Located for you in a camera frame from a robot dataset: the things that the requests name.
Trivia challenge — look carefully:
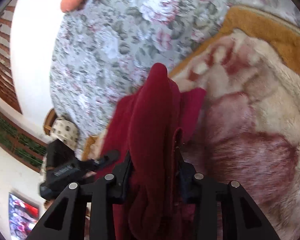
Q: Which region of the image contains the floral grey bedspread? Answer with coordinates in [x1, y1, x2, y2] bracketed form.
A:
[50, 0, 300, 153]

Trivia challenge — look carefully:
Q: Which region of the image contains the orange floral plush blanket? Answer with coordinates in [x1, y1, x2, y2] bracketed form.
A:
[81, 4, 300, 240]

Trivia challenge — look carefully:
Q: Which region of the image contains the dark red garment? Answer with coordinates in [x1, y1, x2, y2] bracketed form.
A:
[102, 63, 205, 239]

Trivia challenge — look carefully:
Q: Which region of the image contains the cream dotted pillow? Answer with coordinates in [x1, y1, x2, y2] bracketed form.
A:
[50, 117, 78, 151]

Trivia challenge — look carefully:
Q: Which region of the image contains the colourful wall picture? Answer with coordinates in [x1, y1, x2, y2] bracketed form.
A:
[8, 193, 39, 239]

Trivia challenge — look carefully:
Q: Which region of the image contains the wooden bedside stool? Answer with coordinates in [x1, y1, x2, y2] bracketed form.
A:
[43, 108, 57, 136]

